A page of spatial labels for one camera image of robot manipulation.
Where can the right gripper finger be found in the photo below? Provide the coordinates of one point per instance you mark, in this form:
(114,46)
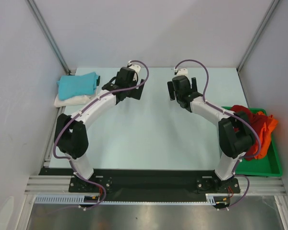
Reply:
(171,90)
(194,84)

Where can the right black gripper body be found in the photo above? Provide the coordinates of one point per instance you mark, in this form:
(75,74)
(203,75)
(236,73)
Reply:
(171,90)

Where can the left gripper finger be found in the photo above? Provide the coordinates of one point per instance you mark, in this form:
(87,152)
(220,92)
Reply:
(114,83)
(137,92)

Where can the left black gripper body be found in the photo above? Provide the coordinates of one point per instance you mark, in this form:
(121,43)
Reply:
(133,85)

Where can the dark red t shirt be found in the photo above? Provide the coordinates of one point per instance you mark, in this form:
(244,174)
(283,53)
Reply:
(251,114)

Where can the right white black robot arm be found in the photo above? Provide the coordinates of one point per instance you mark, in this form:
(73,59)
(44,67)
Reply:
(234,131)

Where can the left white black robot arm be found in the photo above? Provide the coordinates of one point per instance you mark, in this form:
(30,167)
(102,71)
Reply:
(71,139)

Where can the folded white t shirt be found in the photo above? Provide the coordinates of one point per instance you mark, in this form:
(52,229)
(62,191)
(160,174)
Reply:
(76,100)

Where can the folded teal t shirt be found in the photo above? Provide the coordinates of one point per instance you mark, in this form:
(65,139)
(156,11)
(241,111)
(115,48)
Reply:
(77,85)

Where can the orange t shirt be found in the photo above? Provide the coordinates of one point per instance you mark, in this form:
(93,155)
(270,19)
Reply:
(264,126)

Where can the green plastic tray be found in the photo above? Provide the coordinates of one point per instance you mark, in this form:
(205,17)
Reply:
(268,166)

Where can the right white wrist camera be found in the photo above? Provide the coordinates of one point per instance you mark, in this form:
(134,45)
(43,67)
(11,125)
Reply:
(181,71)

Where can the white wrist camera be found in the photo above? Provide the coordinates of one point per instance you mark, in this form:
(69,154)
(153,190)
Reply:
(181,71)
(135,67)

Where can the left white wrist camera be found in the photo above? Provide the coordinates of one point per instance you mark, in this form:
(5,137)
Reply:
(135,67)

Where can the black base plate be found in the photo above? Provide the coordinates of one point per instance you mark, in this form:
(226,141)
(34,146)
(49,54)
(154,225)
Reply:
(149,185)

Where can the left aluminium corner post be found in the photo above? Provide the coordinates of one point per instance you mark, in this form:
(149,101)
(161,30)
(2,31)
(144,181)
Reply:
(33,7)

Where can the aluminium corner post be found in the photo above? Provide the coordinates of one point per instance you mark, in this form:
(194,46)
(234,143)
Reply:
(258,33)
(33,7)

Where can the right aluminium corner post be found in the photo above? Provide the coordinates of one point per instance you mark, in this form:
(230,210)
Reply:
(258,33)

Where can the aluminium frame rail front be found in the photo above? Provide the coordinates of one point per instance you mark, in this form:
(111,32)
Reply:
(46,184)

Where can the left grey cable duct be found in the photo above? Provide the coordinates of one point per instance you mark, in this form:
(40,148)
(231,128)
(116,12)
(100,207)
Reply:
(67,199)

